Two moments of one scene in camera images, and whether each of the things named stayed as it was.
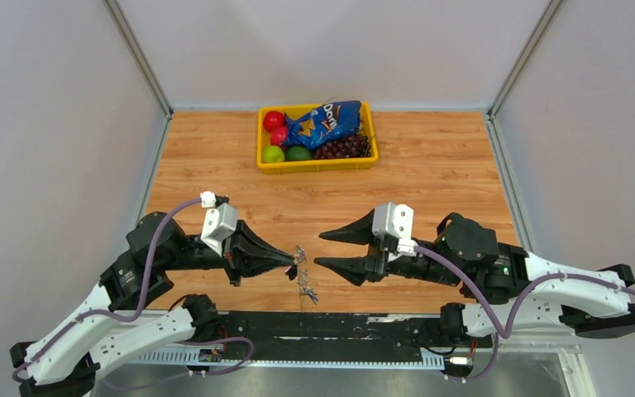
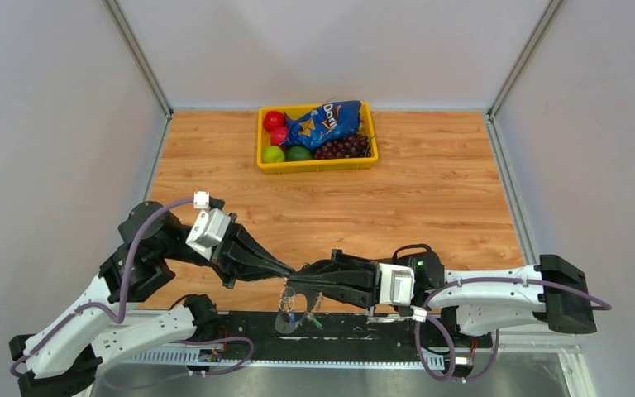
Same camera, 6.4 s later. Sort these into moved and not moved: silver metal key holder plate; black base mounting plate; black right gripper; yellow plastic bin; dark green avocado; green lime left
Moved: silver metal key holder plate; black right gripper
Not moved: green lime left; dark green avocado; yellow plastic bin; black base mounting plate
